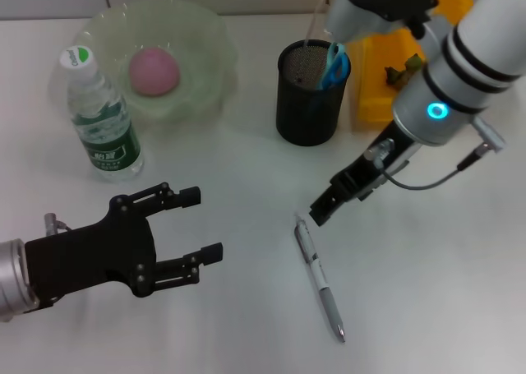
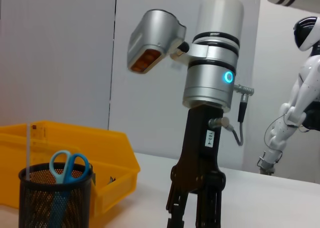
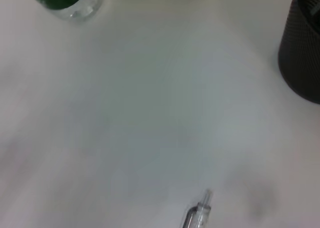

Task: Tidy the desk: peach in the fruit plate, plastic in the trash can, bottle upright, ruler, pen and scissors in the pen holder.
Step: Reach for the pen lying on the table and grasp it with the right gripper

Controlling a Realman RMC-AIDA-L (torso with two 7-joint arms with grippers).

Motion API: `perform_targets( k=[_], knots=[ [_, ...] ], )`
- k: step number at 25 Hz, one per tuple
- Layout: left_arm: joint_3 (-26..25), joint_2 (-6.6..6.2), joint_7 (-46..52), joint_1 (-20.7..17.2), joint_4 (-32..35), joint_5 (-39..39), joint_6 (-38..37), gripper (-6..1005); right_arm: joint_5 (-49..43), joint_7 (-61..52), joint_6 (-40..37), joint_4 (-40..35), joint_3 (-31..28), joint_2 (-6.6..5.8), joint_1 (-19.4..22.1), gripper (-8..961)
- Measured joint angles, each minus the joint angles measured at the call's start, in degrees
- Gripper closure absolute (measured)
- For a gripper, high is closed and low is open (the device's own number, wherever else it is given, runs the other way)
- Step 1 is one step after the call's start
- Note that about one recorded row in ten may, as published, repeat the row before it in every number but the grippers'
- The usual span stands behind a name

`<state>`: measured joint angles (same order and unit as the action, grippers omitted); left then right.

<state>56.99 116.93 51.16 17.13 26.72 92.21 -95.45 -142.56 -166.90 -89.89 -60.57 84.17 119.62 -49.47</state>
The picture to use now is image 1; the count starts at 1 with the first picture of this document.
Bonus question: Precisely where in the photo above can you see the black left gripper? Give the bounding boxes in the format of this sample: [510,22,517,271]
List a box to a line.
[24,182,224,310]

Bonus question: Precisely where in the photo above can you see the black mesh pen cup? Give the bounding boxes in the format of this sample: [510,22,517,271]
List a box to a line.
[275,39,353,147]

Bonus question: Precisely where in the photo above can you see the yellow plastic storage bin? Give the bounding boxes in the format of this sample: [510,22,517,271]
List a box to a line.
[347,0,473,124]

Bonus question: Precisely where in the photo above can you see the pale green glass fruit plate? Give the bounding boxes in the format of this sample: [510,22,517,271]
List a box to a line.
[48,0,239,139]

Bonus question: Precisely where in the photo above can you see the grey retractable pen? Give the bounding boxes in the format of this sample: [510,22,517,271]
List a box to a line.
[293,212,348,344]

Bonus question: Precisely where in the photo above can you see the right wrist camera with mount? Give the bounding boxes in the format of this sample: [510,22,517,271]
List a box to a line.
[326,0,440,44]

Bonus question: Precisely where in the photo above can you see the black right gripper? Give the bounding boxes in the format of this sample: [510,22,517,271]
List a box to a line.
[308,121,423,227]

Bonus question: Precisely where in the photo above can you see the pink peach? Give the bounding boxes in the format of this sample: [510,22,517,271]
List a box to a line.
[128,48,181,98]

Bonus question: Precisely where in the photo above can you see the right gripper cable with connector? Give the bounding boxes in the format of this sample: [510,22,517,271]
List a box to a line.
[363,117,507,191]

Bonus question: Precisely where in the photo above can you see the blue safety scissors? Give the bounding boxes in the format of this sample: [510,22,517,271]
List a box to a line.
[315,40,351,90]

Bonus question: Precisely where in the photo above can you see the green toy figure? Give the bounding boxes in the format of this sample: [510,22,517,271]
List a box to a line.
[384,53,425,88]

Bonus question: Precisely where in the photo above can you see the clear plastic ruler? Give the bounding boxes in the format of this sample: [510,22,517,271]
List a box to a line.
[302,0,331,48]

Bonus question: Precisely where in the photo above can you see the clear water bottle green label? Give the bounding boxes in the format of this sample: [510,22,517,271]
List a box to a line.
[58,44,145,182]

